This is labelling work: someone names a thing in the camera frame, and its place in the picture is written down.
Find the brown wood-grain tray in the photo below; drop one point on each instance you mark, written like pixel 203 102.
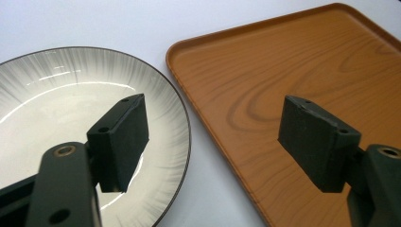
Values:
pixel 283 78

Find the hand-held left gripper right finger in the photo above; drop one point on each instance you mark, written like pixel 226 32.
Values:
pixel 318 148

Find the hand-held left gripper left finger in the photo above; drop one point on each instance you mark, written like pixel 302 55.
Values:
pixel 116 142

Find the white plate with dark rim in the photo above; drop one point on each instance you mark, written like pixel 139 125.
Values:
pixel 56 104

